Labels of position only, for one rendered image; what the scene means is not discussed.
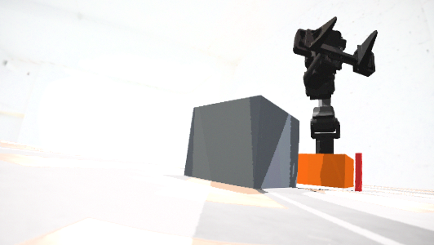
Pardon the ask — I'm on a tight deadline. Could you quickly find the red peg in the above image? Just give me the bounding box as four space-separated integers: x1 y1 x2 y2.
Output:
355 153 362 192

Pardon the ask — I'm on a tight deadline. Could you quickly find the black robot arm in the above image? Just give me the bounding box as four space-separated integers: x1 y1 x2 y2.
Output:
303 29 347 154

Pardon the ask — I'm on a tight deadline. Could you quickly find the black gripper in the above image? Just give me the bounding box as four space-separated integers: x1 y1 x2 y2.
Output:
293 16 378 81

